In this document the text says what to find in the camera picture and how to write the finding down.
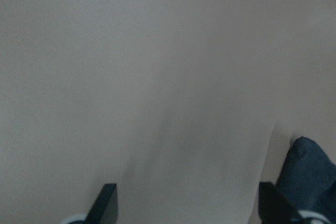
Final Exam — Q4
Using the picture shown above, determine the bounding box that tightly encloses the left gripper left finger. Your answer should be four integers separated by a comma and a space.
84, 184, 118, 223

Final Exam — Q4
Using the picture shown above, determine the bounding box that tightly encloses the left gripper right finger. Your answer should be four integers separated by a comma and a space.
258, 182, 302, 224

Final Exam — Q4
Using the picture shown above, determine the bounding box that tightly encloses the black printed t-shirt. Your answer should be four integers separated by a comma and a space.
276, 137, 335, 223

